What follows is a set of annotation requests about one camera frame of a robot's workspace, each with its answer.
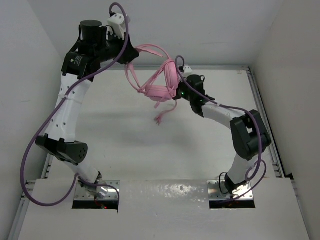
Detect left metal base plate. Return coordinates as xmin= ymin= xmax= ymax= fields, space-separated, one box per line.
xmin=74 ymin=179 xmax=120 ymax=201

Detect aluminium table frame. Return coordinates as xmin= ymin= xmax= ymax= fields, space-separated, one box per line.
xmin=7 ymin=65 xmax=301 ymax=240

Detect metal base plate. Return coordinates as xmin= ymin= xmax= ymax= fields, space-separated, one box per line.
xmin=74 ymin=179 xmax=120 ymax=201
xmin=207 ymin=179 xmax=254 ymax=201

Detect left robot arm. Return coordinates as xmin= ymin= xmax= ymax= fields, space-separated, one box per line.
xmin=35 ymin=20 xmax=139 ymax=185

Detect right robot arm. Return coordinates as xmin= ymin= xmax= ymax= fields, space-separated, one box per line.
xmin=175 ymin=74 xmax=271 ymax=194

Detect pink headphones with cable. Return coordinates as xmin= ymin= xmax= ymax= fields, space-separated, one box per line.
xmin=124 ymin=44 xmax=180 ymax=109

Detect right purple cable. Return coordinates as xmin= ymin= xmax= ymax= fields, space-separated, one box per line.
xmin=174 ymin=55 xmax=267 ymax=201

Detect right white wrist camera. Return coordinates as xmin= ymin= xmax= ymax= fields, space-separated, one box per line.
xmin=180 ymin=65 xmax=193 ymax=75

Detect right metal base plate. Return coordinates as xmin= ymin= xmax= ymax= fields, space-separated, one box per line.
xmin=207 ymin=179 xmax=254 ymax=201

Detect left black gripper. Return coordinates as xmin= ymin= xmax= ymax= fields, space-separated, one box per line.
xmin=93 ymin=29 xmax=138 ymax=65

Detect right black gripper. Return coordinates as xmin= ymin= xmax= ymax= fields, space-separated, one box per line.
xmin=160 ymin=76 xmax=194 ymax=102

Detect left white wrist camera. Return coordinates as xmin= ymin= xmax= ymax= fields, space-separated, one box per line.
xmin=107 ymin=13 xmax=131 ymax=40

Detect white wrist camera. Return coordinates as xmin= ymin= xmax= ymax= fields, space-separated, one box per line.
xmin=180 ymin=65 xmax=193 ymax=75
xmin=107 ymin=13 xmax=131 ymax=40

